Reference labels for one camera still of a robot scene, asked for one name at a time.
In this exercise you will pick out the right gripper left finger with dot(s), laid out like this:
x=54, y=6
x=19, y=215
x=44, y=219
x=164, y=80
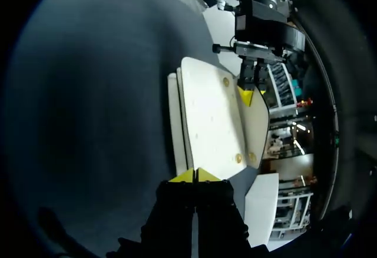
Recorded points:
x=173, y=211

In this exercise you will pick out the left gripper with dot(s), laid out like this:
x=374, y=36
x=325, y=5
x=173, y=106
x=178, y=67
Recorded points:
x=265, y=31

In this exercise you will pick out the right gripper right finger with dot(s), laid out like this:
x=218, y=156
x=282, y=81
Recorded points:
x=218, y=213

